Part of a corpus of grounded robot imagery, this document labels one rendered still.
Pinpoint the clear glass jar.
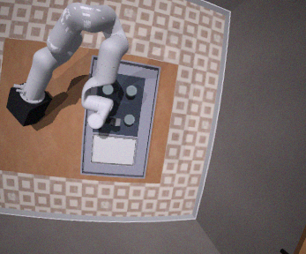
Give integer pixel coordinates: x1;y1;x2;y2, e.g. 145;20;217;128
124;114;135;124
102;85;114;95
126;86;137;96

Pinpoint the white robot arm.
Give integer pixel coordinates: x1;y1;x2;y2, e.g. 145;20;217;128
14;3;129;129

